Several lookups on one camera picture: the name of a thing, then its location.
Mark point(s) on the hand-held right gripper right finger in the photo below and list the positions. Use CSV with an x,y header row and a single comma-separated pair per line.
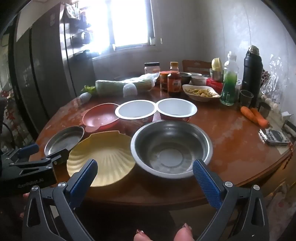
x,y
205,185

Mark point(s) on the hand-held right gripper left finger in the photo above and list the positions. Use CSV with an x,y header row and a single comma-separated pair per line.
x,y
82,183

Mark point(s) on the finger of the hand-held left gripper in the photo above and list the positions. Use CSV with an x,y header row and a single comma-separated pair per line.
x,y
27,150
55,155

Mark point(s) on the small steel plate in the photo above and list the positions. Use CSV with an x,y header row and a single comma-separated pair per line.
x,y
62,139

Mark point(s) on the yellow shell-shaped plate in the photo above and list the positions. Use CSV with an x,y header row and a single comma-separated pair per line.
x,y
108,157

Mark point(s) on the large steel bowl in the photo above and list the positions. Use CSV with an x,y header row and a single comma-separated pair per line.
x,y
171,143

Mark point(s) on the orange plastic plate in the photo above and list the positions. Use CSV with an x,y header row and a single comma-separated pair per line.
x,y
99,118

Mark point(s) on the white paper bowl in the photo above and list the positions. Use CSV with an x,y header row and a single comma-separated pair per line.
x,y
177,107
135,109

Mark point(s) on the person's left hand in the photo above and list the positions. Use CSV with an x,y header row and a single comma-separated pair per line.
x,y
26,195

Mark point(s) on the person's right foot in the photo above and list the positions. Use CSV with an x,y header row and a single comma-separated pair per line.
x,y
183,234

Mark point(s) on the fruit in white foam net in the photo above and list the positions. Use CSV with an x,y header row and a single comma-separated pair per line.
x,y
130,90
85,97

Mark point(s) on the glass sliding door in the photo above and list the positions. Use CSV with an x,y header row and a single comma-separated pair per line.
x,y
9,81

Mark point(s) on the green leafy lettuce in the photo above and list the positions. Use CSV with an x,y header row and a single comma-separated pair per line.
x,y
89,89

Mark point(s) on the grey refrigerator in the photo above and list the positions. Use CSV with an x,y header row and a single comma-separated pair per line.
x,y
41,69

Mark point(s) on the carrot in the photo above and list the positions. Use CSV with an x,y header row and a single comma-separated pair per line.
x,y
248,112
262,120

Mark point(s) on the plastic-wrapped napa cabbage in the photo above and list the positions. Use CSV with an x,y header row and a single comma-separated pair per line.
x,y
111,86

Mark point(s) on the white plate of food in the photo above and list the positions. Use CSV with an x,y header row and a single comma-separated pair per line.
x,y
200,92

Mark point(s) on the steel cup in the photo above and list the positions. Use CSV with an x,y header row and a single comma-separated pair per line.
x,y
264,111

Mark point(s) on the glass cup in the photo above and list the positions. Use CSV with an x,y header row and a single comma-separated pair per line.
x,y
246,98

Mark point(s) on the green drink bottle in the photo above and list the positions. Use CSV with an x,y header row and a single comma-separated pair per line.
x,y
229,88

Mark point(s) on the red tissue box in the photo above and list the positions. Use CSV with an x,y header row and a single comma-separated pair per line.
x,y
214,83

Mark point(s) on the ceramic bowl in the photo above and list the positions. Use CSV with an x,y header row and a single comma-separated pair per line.
x,y
198,81

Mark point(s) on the garlic bulbs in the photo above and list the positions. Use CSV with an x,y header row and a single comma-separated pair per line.
x,y
274,105

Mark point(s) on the amber bottle with orange cap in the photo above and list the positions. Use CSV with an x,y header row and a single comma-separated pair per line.
x,y
174,84

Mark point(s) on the white plug charger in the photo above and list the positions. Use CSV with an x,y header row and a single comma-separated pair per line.
x,y
286,115

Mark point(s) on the steel bowl holding yellow cup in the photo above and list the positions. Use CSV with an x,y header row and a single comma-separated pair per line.
x,y
216,75

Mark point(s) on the small white bowl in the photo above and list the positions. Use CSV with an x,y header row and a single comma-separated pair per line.
x,y
196,74

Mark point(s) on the sauce jar with red lid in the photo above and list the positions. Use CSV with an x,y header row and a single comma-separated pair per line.
x,y
164,81

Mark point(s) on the black thermos flask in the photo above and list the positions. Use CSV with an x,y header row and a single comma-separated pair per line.
x,y
252,74

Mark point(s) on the wooden chair back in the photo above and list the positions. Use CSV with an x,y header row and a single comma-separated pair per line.
x,y
196,64

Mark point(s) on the yellow plastic cup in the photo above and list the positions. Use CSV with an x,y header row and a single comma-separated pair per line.
x,y
217,64

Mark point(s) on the plastic jar with black lid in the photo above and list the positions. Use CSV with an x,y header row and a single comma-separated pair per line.
x,y
152,68

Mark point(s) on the clear plastic bag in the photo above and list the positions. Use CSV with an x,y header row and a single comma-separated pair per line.
x,y
275,69

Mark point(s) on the green white plastic bag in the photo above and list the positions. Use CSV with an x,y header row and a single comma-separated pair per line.
x,y
71,11

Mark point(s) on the window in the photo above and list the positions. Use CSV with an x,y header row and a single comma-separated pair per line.
x,y
129,23

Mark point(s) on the black frame stand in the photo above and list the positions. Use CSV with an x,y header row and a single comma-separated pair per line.
x,y
289,127

